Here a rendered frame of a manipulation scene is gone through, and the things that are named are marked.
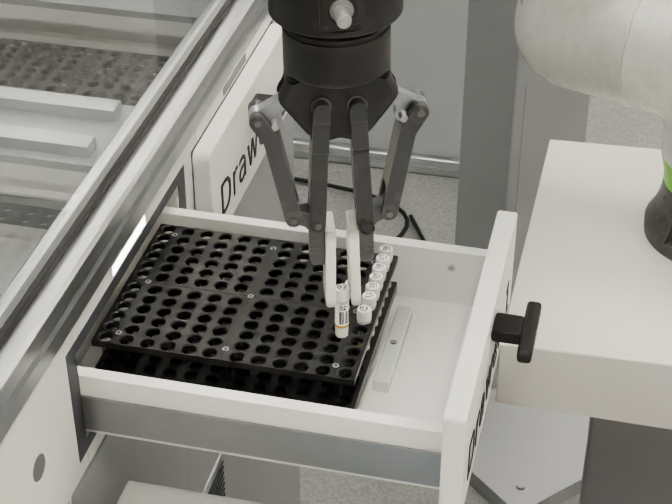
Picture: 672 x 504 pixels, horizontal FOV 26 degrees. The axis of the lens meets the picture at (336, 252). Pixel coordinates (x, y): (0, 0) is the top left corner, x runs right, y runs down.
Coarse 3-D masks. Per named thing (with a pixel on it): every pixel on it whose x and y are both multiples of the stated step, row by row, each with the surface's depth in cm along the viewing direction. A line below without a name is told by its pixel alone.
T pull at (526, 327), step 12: (528, 312) 121; (540, 312) 122; (504, 324) 120; (516, 324) 120; (528, 324) 120; (492, 336) 119; (504, 336) 119; (516, 336) 119; (528, 336) 118; (528, 348) 117; (528, 360) 117
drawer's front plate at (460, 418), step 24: (504, 216) 130; (504, 240) 127; (504, 264) 124; (480, 288) 121; (504, 288) 127; (480, 312) 118; (504, 312) 131; (480, 336) 116; (480, 360) 113; (456, 384) 111; (480, 384) 116; (456, 408) 109; (480, 408) 119; (456, 432) 109; (480, 432) 122; (456, 456) 110; (456, 480) 111
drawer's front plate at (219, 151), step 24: (264, 48) 156; (264, 72) 154; (240, 96) 148; (216, 120) 144; (240, 120) 148; (216, 144) 140; (240, 144) 149; (216, 168) 141; (240, 168) 150; (216, 192) 143; (240, 192) 151
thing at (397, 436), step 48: (288, 240) 135; (336, 240) 134; (384, 240) 133; (432, 288) 134; (384, 336) 131; (432, 336) 131; (96, 384) 117; (144, 384) 116; (192, 384) 116; (432, 384) 125; (96, 432) 120; (144, 432) 119; (192, 432) 117; (240, 432) 116; (288, 432) 115; (336, 432) 114; (384, 432) 113; (432, 432) 112; (384, 480) 116; (432, 480) 114
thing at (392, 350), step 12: (396, 312) 131; (408, 312) 131; (396, 324) 130; (408, 324) 131; (396, 336) 129; (384, 348) 127; (396, 348) 127; (384, 360) 126; (396, 360) 126; (384, 372) 125; (384, 384) 124
